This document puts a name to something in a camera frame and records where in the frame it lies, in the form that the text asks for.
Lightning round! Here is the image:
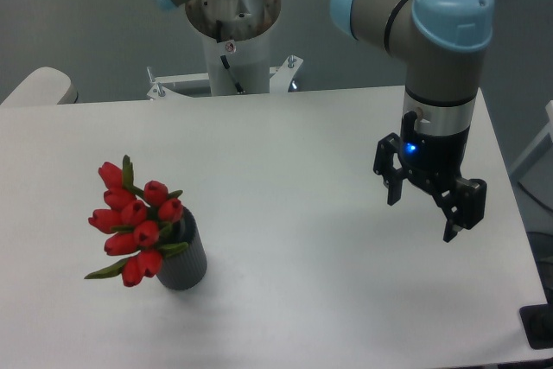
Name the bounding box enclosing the dark grey ribbed vase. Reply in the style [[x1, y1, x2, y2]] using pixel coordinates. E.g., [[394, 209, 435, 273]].
[[156, 208, 207, 290]]

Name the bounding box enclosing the red tulip bouquet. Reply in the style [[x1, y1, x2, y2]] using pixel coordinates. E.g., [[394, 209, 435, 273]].
[[85, 156, 194, 287]]

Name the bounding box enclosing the white furniture at right edge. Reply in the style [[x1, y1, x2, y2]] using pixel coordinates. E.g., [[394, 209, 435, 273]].
[[508, 101, 552, 181]]

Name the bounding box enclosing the white chair backrest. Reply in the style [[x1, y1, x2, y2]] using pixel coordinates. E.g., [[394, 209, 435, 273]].
[[1, 67, 79, 108]]

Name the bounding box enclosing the white pedestal base frame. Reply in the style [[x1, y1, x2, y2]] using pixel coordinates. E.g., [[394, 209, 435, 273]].
[[146, 54, 304, 100]]

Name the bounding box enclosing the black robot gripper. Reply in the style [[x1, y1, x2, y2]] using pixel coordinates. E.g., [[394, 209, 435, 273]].
[[373, 111, 487, 243]]

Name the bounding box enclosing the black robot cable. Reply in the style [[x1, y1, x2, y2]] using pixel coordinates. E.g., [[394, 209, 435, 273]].
[[215, 19, 246, 96]]

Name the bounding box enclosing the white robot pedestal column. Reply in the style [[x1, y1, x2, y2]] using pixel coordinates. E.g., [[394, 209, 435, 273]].
[[185, 0, 281, 83]]

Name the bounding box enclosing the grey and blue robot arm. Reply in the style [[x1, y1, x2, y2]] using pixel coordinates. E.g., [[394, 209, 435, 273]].
[[156, 0, 494, 241]]

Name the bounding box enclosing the black table cable grommet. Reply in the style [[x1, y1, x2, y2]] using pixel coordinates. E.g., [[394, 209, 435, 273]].
[[519, 304, 552, 350]]

